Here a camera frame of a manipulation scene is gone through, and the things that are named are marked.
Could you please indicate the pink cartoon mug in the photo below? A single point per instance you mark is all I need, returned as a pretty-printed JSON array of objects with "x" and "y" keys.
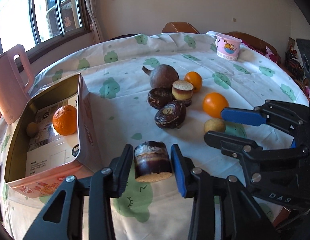
[{"x": 227, "y": 47}]

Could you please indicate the white green-cloud tablecloth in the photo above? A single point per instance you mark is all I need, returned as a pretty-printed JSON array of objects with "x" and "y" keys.
[{"x": 145, "y": 93}]

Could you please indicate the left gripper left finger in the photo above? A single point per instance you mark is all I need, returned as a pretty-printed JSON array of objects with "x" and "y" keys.
[{"x": 121, "y": 167}]

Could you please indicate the right pink curtain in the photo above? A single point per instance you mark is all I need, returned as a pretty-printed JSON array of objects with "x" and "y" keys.
[{"x": 94, "y": 23}]

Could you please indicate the smooth round orange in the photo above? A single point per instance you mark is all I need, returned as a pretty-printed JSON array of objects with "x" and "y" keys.
[{"x": 213, "y": 104}]

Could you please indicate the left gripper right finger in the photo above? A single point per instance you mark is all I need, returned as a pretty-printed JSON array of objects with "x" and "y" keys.
[{"x": 182, "y": 167}]

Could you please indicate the yellow-brown longan fruit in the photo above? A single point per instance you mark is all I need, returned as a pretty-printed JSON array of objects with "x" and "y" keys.
[{"x": 215, "y": 124}]

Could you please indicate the pink floral cushion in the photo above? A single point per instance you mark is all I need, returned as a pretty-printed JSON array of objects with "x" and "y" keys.
[{"x": 264, "y": 49}]

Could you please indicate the dark shelf with items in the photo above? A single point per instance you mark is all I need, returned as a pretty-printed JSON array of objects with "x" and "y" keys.
[{"x": 293, "y": 66}]

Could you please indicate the layered cake slice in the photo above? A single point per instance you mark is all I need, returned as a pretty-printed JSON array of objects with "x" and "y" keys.
[{"x": 183, "y": 91}]

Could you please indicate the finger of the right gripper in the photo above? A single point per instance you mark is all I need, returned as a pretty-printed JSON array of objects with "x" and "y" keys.
[
  {"x": 285, "y": 116},
  {"x": 229, "y": 144}
]

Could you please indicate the dark round chocolate pastry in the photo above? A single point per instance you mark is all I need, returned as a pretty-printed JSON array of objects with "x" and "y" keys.
[{"x": 159, "y": 97}]

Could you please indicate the black round stool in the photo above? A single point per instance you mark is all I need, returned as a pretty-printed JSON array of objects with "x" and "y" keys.
[{"x": 124, "y": 36}]

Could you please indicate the pink rectangular tin box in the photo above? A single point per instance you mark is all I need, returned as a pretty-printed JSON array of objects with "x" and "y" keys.
[{"x": 88, "y": 159}]

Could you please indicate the dark chocolate pastry front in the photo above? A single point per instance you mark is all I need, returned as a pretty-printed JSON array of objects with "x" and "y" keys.
[{"x": 171, "y": 115}]

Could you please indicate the large bumpy orange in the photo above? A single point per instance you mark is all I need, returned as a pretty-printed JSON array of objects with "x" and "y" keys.
[{"x": 64, "y": 120}]

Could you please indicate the pink electric kettle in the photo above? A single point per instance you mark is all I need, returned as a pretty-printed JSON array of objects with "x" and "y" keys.
[{"x": 14, "y": 94}]

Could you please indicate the small orange kumquat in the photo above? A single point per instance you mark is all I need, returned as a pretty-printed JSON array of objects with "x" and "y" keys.
[{"x": 195, "y": 79}]

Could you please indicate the wooden-framed window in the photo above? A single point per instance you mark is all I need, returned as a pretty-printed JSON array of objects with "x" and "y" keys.
[{"x": 41, "y": 25}]

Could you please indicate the brown leather sofa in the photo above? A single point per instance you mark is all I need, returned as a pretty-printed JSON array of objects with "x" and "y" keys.
[{"x": 248, "y": 37}]

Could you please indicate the chocolate-coated cake roll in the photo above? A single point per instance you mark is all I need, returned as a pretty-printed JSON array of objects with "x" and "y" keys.
[{"x": 152, "y": 163}]

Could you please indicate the printed paper in tin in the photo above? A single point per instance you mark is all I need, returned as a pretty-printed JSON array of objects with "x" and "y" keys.
[{"x": 48, "y": 149}]

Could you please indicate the brown pear-shaped fruit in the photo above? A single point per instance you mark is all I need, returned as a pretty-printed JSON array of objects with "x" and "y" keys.
[{"x": 163, "y": 76}]

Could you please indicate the brown leather chair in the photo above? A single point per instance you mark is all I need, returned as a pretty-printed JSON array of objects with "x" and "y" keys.
[{"x": 179, "y": 27}]

